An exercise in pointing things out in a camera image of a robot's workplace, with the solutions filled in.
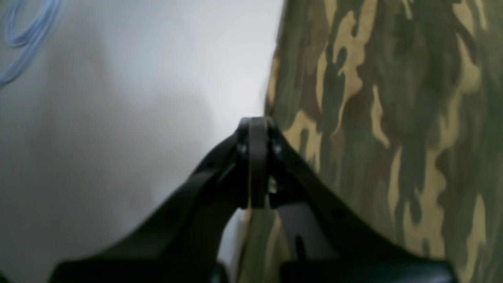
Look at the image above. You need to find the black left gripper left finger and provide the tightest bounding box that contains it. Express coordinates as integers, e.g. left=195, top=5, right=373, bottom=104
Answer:
left=49, top=118, right=259, bottom=283

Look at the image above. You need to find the coiled white cable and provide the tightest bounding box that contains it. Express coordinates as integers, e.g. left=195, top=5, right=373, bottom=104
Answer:
left=0, top=0, right=65, bottom=89

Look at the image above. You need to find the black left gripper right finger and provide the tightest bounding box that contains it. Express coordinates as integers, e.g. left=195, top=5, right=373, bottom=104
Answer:
left=266, top=118, right=458, bottom=283

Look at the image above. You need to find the camouflage t-shirt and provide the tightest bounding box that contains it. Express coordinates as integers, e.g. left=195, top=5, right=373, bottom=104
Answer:
left=236, top=0, right=503, bottom=283

